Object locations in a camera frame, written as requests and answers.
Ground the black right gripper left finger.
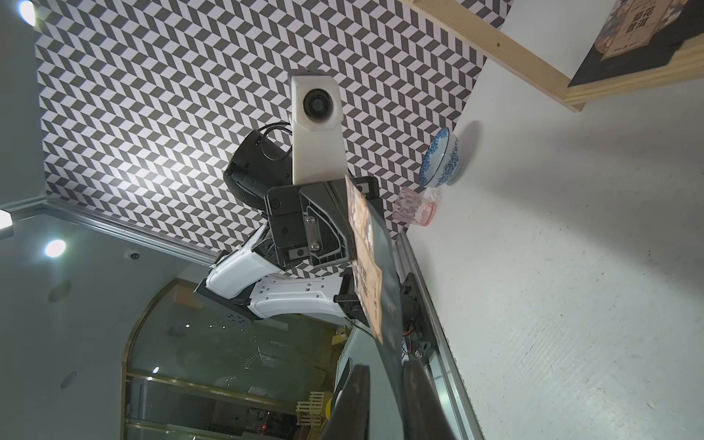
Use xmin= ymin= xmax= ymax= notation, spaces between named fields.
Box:
xmin=321 ymin=365 xmax=370 ymax=440

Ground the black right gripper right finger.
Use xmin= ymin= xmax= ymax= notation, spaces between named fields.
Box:
xmin=403 ymin=359 xmax=456 ymax=440

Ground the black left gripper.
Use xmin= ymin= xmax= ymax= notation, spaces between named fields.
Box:
xmin=222 ymin=126 xmax=382 ymax=270

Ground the brown tea bag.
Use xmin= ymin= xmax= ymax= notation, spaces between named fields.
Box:
xmin=345 ymin=177 xmax=405 ymax=420
xmin=569 ymin=0 xmax=703 ymax=87

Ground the light wooden two-tier shelf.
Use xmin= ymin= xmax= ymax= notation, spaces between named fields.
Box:
xmin=398 ymin=0 xmax=704 ymax=114

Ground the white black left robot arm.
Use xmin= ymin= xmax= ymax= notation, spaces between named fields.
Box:
xmin=195 ymin=121 xmax=368 ymax=330

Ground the small pink dish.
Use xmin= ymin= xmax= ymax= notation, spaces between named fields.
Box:
xmin=392 ymin=187 xmax=441 ymax=227

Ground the blue patterned bowl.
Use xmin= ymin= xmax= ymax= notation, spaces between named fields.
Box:
xmin=418 ymin=128 xmax=462 ymax=188

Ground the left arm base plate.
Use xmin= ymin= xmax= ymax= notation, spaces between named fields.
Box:
xmin=401 ymin=273 xmax=437 ymax=365

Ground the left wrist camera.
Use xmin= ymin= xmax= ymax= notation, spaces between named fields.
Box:
xmin=290 ymin=71 xmax=348 ymax=185

